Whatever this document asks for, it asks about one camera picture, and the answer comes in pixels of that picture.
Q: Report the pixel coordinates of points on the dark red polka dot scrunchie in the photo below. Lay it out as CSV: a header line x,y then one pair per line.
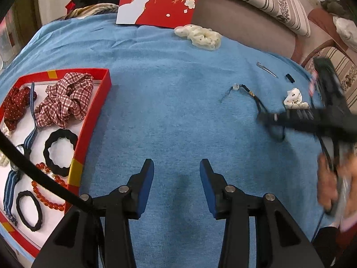
x,y
16,106

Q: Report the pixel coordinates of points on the small black hair clip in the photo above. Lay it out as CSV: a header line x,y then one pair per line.
x,y
289,78

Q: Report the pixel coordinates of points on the white polka dot scrunchie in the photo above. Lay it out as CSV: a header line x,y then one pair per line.
x,y
292,97

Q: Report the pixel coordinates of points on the red gift box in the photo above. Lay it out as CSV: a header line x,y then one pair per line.
x,y
92,122

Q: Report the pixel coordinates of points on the red box lid cat print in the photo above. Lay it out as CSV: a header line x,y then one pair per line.
x,y
167,2

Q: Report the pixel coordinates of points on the person's dark clothing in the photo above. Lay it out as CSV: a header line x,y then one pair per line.
x,y
334,248

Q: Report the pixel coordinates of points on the red plaid scrunchie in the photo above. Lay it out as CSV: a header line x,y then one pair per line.
x,y
67,100

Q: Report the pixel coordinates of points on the cream dotted scrunchie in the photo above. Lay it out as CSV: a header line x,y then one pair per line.
x,y
203,37

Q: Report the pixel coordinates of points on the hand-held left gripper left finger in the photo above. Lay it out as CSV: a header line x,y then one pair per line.
x,y
146,184

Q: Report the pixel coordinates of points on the dark green cloth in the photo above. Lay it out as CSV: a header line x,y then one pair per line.
x,y
332,5

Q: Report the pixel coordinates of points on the silver hair clip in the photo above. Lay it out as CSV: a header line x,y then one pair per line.
x,y
266,69

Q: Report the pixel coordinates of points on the striped floral cushion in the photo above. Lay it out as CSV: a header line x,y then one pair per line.
x,y
343,69

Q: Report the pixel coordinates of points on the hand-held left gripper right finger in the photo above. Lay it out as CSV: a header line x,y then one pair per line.
x,y
207,187

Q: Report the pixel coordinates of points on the person's right hand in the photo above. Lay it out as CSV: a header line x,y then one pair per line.
x,y
326,184

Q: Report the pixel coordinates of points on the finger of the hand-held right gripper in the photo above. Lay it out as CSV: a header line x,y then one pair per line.
x,y
292,118

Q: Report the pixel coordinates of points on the beige patterned scarf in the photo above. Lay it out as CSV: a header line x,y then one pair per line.
x,y
92,9

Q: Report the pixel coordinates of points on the white crumpled cloth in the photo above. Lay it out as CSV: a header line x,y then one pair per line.
x,y
347,30

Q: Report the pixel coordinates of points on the striped floral pillow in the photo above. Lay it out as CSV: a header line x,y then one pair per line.
x,y
265,0

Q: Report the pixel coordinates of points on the brown sofa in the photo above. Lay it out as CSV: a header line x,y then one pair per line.
x,y
251,30

